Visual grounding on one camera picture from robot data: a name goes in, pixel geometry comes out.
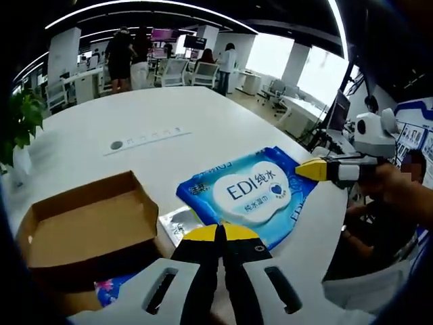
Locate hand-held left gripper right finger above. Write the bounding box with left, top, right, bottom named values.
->
left=221, top=223, right=377, bottom=325

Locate green potted plant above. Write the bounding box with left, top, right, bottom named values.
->
left=0, top=89, right=45, bottom=183

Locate blue white wet wipes pack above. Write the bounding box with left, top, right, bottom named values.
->
left=175, top=146, right=321, bottom=251

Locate brown cardboard shoe box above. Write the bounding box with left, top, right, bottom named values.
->
left=15, top=170, right=160, bottom=309

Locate blue flowered soft wipes pack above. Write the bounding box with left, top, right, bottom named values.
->
left=94, top=276, right=136, bottom=307

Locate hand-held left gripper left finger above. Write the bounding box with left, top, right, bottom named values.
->
left=67, top=225, right=221, bottom=325

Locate blue white wall poster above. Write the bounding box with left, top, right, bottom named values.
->
left=395, top=100, right=433, bottom=163

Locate silver green soft pouch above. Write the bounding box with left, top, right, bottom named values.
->
left=158, top=208, right=204, bottom=250

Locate white table socket strip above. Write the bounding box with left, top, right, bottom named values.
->
left=103, top=127, right=193, bottom=156

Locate dark computer monitor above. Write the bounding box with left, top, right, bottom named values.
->
left=326, top=89, right=352, bottom=133

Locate person's right hand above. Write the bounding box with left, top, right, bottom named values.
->
left=363, top=160, right=407, bottom=204

